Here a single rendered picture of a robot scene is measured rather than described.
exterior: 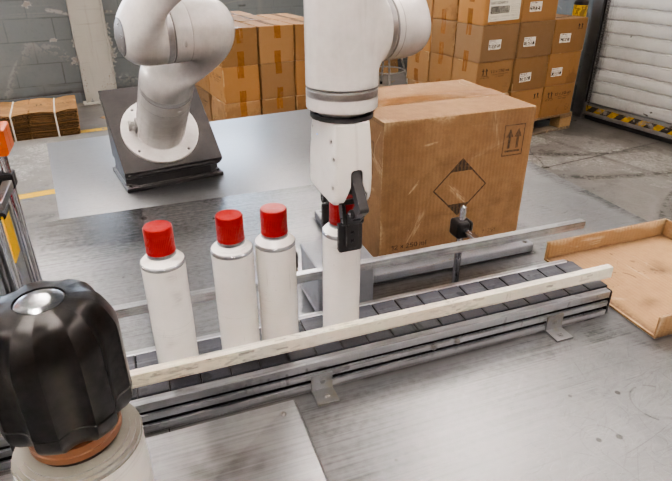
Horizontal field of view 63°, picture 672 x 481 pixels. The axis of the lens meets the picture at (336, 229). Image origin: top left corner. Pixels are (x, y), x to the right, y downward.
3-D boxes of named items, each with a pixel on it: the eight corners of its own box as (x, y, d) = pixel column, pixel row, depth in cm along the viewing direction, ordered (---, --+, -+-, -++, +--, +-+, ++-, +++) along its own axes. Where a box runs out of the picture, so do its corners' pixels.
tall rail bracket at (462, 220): (464, 310, 92) (475, 221, 85) (442, 287, 98) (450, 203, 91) (480, 306, 93) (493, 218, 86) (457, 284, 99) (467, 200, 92)
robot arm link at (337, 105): (295, 79, 66) (296, 104, 68) (319, 96, 59) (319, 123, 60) (359, 74, 69) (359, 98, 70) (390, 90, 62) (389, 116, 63)
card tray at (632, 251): (654, 339, 85) (661, 317, 84) (543, 259, 107) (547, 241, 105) (788, 301, 95) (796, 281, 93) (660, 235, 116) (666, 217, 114)
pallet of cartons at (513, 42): (464, 151, 417) (482, -14, 365) (398, 124, 482) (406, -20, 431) (571, 128, 470) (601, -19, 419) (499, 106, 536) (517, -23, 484)
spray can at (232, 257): (226, 366, 72) (209, 226, 63) (219, 342, 77) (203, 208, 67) (264, 357, 74) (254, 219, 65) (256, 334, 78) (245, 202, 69)
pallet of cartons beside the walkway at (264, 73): (332, 142, 437) (332, 22, 396) (231, 160, 400) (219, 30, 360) (271, 108, 530) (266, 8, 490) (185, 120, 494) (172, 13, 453)
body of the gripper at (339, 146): (298, 96, 68) (301, 180, 73) (326, 117, 59) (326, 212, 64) (355, 91, 70) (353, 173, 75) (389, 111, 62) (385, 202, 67)
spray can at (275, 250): (266, 357, 74) (256, 219, 65) (258, 334, 78) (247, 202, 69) (304, 348, 76) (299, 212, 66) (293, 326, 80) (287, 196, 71)
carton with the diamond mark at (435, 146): (378, 267, 100) (383, 122, 88) (331, 214, 120) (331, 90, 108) (515, 240, 110) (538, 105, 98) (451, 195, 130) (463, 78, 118)
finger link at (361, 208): (341, 149, 66) (335, 182, 70) (364, 194, 61) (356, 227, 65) (350, 148, 66) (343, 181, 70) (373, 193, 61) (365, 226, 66)
